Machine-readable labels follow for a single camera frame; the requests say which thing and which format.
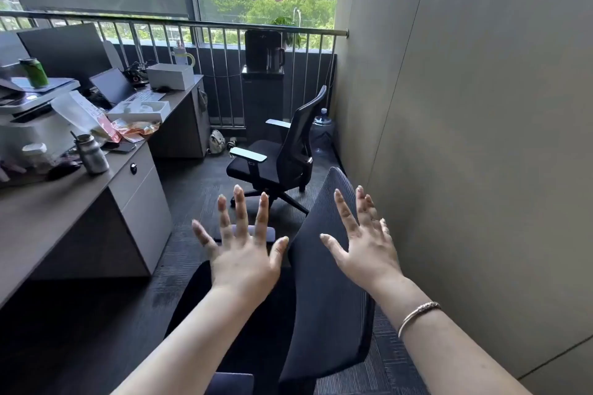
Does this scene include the green potted plant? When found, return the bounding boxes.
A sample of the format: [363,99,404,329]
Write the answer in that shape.
[271,16,307,49]

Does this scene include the silver bracelet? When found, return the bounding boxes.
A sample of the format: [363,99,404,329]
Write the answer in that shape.
[397,301,442,341]

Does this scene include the metal window railing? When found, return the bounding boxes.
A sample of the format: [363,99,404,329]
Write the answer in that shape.
[0,10,349,129]

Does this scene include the beige shoe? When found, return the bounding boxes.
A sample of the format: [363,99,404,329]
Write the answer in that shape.
[208,129,227,156]

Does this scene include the black cables bundle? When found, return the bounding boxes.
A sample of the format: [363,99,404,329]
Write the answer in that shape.
[121,60,149,87]

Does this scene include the grey desk drawer cabinet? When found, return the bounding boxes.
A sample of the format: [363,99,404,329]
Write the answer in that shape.
[107,141,173,276]

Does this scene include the person's left forearm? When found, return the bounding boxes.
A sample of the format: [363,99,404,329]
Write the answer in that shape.
[111,286,262,395]

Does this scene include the black computer monitor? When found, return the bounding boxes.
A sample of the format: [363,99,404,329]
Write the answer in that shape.
[17,23,115,90]

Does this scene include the black office chair white armrests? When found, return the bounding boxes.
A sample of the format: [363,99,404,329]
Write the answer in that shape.
[226,85,328,216]

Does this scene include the white jar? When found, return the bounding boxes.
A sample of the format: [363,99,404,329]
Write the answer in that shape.
[22,143,51,173]

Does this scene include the black mesh office chair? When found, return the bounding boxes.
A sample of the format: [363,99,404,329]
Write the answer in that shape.
[164,167,377,395]

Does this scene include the large water bottle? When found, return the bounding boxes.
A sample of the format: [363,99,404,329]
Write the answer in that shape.
[309,108,335,158]

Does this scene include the orange snack packet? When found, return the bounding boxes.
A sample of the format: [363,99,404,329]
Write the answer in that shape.
[107,118,161,143]

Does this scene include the black cabinet stand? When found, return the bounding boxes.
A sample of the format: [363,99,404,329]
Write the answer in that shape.
[241,65,285,143]

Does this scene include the grey laptop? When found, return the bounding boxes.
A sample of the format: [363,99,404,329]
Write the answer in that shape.
[89,67,166,106]

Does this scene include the white printer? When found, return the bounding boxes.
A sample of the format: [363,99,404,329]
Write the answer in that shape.
[0,77,84,164]

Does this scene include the white paper sheet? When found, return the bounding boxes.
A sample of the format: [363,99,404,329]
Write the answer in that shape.
[51,90,114,141]

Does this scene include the white cup with handle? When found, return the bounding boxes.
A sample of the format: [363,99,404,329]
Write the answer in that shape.
[172,40,196,68]

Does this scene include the person's right hand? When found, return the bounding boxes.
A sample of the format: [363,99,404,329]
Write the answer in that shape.
[320,185,405,294]

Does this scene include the grey desk with drawers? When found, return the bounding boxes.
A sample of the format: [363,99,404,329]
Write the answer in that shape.
[0,74,211,310]

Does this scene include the green drink can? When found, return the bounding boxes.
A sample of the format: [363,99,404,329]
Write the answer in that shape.
[19,58,50,89]

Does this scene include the open white packaging box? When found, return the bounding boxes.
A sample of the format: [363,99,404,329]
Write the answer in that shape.
[107,100,171,124]

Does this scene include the person's left hand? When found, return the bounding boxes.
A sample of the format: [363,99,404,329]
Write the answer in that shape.
[192,185,290,304]

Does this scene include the person's right forearm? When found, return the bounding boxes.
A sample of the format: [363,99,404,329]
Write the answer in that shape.
[371,273,533,395]

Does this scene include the black computer mouse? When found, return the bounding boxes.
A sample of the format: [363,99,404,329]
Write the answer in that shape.
[48,161,82,180]

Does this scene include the white cardboard box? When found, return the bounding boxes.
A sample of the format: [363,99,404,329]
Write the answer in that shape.
[146,63,195,92]

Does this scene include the black water dispenser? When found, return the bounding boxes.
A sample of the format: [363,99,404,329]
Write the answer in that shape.
[245,29,284,73]

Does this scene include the silver metal bottle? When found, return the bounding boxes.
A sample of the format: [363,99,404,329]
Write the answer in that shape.
[70,131,110,175]

